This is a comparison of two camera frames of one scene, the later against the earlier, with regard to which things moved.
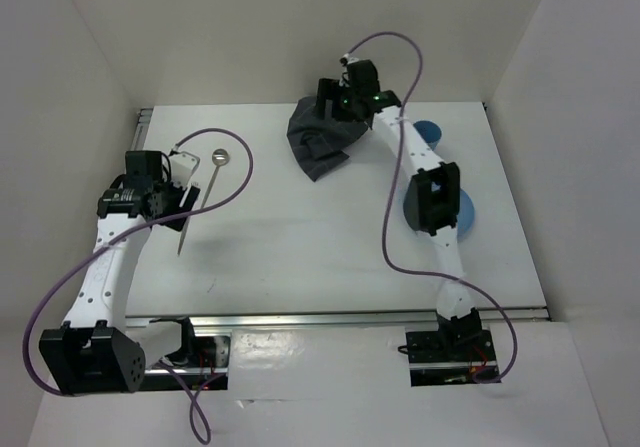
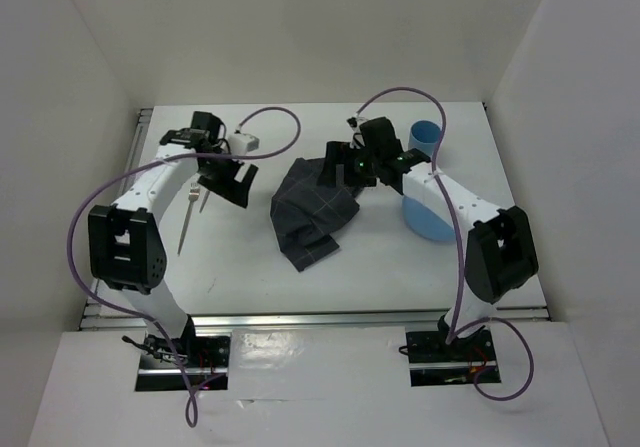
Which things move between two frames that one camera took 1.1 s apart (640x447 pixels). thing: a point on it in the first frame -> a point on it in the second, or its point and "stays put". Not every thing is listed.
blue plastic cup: (430, 131) stays put
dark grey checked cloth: (320, 144) -> (304, 213)
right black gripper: (330, 89) -> (338, 152)
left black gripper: (178, 191) -> (234, 191)
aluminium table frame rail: (142, 129) stays put
